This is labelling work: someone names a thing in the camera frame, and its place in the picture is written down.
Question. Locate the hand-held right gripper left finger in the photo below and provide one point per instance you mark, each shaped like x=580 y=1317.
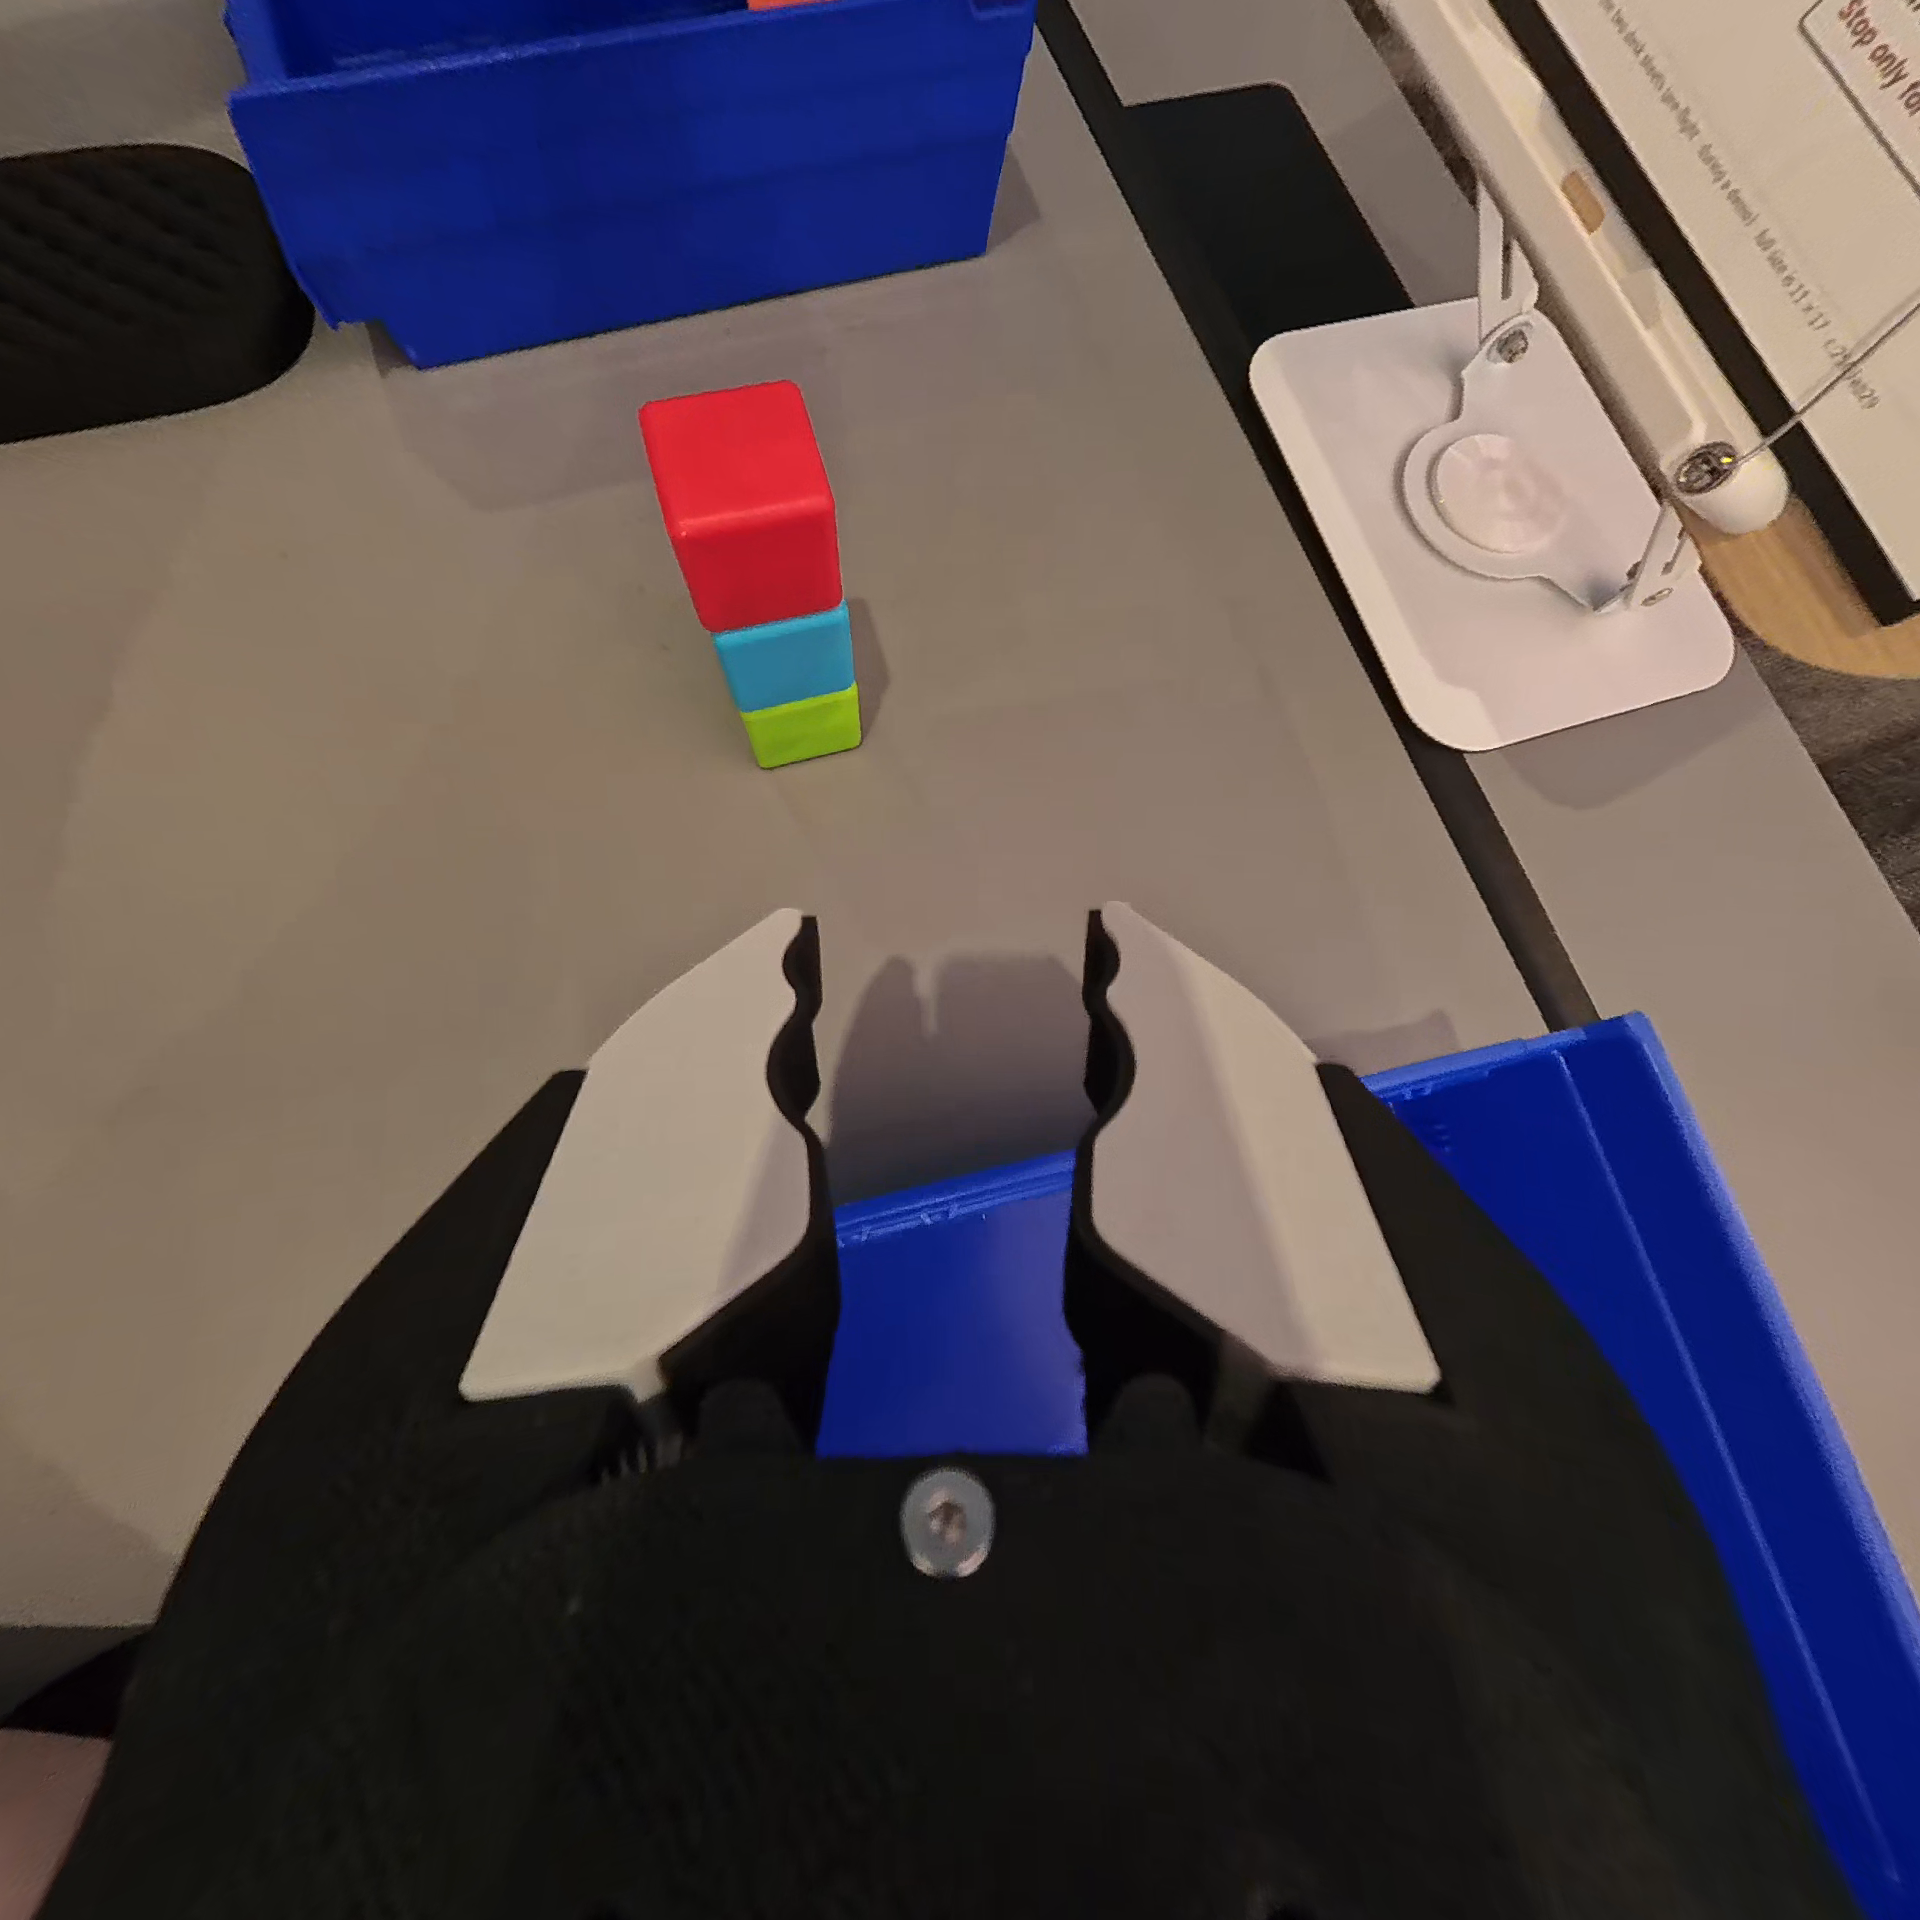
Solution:
x=645 y=1200

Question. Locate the red magnetic cube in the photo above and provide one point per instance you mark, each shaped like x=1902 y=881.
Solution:
x=736 y=496

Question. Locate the wooden instruction sign board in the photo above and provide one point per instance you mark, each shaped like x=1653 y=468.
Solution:
x=1682 y=180

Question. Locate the white sign stand base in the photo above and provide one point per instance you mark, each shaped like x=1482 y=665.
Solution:
x=1352 y=509

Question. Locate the green magnetic cube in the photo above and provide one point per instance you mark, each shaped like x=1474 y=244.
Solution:
x=803 y=730

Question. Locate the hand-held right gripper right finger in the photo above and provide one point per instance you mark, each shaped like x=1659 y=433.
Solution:
x=1260 y=1200

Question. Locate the blue plastic bin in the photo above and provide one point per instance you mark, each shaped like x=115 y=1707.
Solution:
x=1682 y=1322
x=661 y=180

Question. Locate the teal magnetic cube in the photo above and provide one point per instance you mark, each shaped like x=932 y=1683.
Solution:
x=781 y=654

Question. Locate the black textured mat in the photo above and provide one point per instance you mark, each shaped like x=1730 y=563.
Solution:
x=135 y=286

